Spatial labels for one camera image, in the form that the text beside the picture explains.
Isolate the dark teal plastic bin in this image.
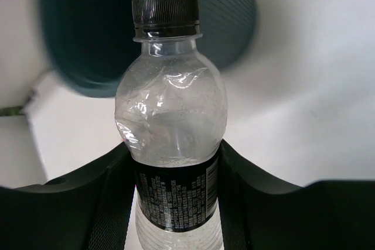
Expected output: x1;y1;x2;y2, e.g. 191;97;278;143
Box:
39;0;257;98

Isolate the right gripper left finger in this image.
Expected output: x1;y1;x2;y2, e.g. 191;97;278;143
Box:
1;144;135;249

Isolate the black label bottle black cap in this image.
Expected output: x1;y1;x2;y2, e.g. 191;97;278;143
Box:
115;0;227;249

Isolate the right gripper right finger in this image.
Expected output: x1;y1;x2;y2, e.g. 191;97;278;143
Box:
218;142;374;249

